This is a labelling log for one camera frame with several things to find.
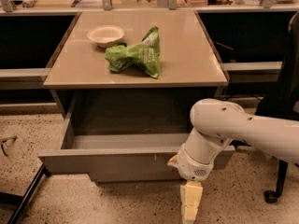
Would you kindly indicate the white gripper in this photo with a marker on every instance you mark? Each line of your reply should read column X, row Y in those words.
column 192, row 166

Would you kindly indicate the grey bottom drawer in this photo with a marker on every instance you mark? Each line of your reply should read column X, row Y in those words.
column 122, row 136

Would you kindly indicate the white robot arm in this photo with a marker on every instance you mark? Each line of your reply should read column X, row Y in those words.
column 215, row 124

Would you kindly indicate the green rice chip bag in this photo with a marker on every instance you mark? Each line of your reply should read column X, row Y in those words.
column 145, row 55

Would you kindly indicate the grey cabinet with counter top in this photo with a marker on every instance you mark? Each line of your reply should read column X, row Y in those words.
column 175, row 37

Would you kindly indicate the black office chair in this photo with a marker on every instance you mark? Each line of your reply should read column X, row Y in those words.
column 282, row 100

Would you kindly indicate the black metal stand leg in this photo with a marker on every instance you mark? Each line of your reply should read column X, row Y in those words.
column 20, row 201

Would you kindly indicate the white paper bowl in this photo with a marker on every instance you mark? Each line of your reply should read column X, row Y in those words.
column 105, row 36

